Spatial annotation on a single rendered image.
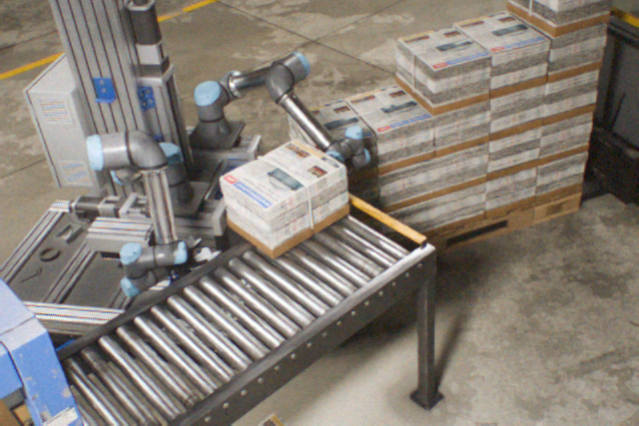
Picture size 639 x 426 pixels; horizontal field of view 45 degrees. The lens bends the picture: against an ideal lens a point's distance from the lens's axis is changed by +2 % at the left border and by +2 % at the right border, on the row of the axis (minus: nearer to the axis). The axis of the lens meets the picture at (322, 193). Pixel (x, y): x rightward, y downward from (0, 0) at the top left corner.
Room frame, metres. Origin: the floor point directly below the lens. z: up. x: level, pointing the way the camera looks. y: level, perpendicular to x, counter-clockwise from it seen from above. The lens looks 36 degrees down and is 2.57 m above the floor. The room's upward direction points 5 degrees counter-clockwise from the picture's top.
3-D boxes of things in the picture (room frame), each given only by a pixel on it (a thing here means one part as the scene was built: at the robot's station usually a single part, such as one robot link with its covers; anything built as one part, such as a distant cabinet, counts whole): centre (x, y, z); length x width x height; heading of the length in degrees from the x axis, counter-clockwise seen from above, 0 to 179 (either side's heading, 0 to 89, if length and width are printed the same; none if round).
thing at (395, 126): (3.11, -0.48, 0.42); 1.17 x 0.39 x 0.83; 109
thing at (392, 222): (2.27, -0.22, 0.81); 0.43 x 0.03 x 0.02; 39
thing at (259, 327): (1.86, 0.31, 0.77); 0.47 x 0.05 x 0.05; 39
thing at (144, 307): (2.06, 0.46, 0.74); 1.34 x 0.05 x 0.12; 129
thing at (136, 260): (2.05, 0.66, 0.89); 0.11 x 0.08 x 0.11; 96
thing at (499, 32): (3.24, -0.88, 1.06); 0.37 x 0.28 x 0.01; 17
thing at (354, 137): (2.67, -0.14, 0.90); 0.11 x 0.08 x 0.11; 142
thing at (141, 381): (1.62, 0.62, 0.77); 0.47 x 0.05 x 0.05; 39
